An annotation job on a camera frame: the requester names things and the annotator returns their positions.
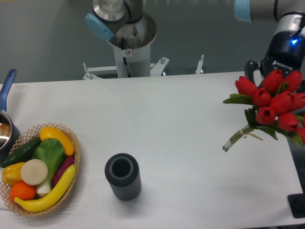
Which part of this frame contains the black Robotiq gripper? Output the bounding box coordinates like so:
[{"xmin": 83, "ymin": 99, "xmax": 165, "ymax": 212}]
[{"xmin": 244, "ymin": 31, "xmax": 305, "ymax": 84}]

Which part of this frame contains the red tulip bouquet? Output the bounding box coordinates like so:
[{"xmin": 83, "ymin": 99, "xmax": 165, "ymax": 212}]
[{"xmin": 223, "ymin": 69, "xmax": 305, "ymax": 151}]

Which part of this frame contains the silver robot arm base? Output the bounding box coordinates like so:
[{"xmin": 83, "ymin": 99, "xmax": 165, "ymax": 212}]
[{"xmin": 85, "ymin": 0, "xmax": 157, "ymax": 78}]

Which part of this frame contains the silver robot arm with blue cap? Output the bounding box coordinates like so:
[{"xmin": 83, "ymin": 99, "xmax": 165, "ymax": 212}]
[{"xmin": 234, "ymin": 0, "xmax": 305, "ymax": 82}]

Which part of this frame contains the black device at table edge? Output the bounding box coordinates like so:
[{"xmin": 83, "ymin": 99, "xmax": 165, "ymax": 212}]
[{"xmin": 287, "ymin": 193, "xmax": 305, "ymax": 219}]

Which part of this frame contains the dark grey ribbed vase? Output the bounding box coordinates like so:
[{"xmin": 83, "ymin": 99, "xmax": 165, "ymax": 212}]
[{"xmin": 104, "ymin": 153, "xmax": 142, "ymax": 201}]

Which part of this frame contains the purple sweet potato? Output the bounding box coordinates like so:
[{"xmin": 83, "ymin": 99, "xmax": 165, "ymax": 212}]
[{"xmin": 52, "ymin": 156, "xmax": 74, "ymax": 187}]

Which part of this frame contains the green leafy bok choy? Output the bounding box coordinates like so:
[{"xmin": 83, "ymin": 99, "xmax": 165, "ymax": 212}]
[{"xmin": 31, "ymin": 138, "xmax": 64, "ymax": 197}]

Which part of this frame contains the woven wicker basket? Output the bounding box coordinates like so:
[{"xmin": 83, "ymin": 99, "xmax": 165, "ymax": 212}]
[{"xmin": 0, "ymin": 123, "xmax": 80, "ymax": 217}]

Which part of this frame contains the beige round mushroom cap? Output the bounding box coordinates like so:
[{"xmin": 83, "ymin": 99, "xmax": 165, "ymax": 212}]
[{"xmin": 20, "ymin": 159, "xmax": 48, "ymax": 186}]

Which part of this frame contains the green cucumber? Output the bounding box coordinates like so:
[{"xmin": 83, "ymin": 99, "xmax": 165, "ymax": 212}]
[{"xmin": 0, "ymin": 137, "xmax": 41, "ymax": 168}]

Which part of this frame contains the yellow banana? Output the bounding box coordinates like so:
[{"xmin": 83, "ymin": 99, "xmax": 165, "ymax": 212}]
[{"xmin": 14, "ymin": 165, "xmax": 76, "ymax": 213}]

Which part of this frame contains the orange fruit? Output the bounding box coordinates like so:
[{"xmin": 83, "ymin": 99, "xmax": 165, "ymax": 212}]
[{"xmin": 10, "ymin": 181, "xmax": 36, "ymax": 202}]

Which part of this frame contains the yellow bell pepper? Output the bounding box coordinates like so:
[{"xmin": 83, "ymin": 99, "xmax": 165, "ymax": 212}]
[{"xmin": 1, "ymin": 162, "xmax": 25, "ymax": 186}]

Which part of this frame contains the white metal mounting frame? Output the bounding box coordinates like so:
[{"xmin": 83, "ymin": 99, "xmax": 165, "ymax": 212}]
[{"xmin": 83, "ymin": 54, "xmax": 204, "ymax": 80}]

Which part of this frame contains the blue handled saucepan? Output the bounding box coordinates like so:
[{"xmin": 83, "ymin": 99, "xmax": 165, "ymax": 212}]
[{"xmin": 0, "ymin": 69, "xmax": 20, "ymax": 163}]

